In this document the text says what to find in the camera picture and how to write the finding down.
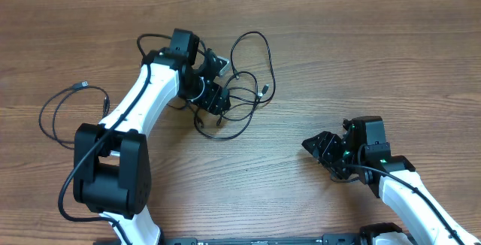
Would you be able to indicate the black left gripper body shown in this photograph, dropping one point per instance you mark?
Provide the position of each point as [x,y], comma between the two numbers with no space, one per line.
[204,94]

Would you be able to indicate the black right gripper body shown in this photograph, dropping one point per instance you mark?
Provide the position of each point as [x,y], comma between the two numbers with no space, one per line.
[351,154]

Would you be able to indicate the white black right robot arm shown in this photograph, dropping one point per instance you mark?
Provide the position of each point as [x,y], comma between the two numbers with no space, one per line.
[400,187]

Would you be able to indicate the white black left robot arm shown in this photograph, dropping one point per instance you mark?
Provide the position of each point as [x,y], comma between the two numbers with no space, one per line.
[111,173]

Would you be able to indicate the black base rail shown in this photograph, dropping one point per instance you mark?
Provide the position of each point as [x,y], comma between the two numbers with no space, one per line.
[326,239]

